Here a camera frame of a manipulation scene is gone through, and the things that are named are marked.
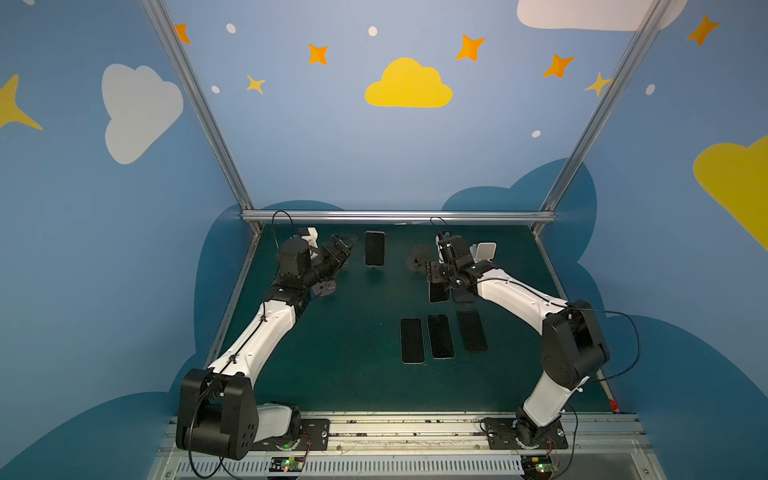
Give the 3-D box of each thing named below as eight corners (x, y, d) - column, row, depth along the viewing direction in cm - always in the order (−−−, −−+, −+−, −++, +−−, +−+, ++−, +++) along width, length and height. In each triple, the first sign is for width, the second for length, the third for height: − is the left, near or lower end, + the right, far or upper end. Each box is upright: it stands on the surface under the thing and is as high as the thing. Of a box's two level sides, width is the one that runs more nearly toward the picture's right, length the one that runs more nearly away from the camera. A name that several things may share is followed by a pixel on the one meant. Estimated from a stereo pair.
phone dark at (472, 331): (465, 354, 92) (468, 349, 89) (458, 315, 101) (461, 309, 97) (486, 354, 92) (490, 349, 89) (477, 315, 101) (481, 309, 97)
